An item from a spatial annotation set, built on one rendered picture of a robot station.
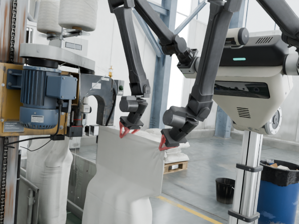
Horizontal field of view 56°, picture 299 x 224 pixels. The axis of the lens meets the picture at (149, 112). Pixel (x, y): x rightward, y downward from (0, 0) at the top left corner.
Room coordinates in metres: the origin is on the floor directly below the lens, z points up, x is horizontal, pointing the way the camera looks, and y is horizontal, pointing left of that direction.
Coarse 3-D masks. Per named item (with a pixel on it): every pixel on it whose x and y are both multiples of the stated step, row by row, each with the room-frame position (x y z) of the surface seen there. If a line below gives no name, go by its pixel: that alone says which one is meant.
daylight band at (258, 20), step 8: (152, 0) 7.27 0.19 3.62; (160, 0) 7.47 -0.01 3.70; (200, 0) 8.64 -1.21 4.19; (224, 0) 9.55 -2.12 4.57; (288, 0) 8.69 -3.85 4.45; (296, 0) 8.52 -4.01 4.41; (192, 8) 8.41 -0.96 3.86; (208, 8) 8.96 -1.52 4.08; (248, 8) 9.59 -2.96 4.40; (256, 8) 9.39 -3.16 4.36; (296, 8) 8.50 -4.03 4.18; (200, 16) 8.70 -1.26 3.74; (208, 16) 8.99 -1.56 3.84; (248, 16) 9.57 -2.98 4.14; (256, 16) 9.37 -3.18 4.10; (264, 16) 9.18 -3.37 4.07; (248, 24) 9.55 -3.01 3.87; (256, 24) 9.35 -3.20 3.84; (264, 24) 9.16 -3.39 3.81; (272, 24) 8.97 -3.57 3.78
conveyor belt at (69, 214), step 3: (66, 210) 1.96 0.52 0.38; (66, 213) 1.91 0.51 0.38; (69, 213) 1.91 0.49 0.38; (72, 213) 1.92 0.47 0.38; (66, 216) 1.86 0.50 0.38; (69, 216) 1.87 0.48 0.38; (72, 216) 1.87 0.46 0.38; (75, 216) 1.87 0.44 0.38; (66, 219) 1.82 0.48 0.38; (69, 219) 1.83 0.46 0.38; (72, 219) 1.83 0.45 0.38; (75, 219) 1.84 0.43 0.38; (78, 219) 1.84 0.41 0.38; (66, 222) 1.78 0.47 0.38; (69, 222) 1.78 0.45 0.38; (72, 222) 1.79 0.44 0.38; (75, 222) 1.79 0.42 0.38; (78, 222) 1.80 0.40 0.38; (81, 222) 1.80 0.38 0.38
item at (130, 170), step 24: (120, 144) 1.28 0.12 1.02; (144, 144) 1.16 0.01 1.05; (120, 168) 1.27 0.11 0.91; (144, 168) 1.16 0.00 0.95; (96, 192) 1.29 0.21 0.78; (120, 192) 1.18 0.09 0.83; (144, 192) 1.13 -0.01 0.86; (96, 216) 1.26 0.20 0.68; (120, 216) 1.15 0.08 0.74; (144, 216) 1.16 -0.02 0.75
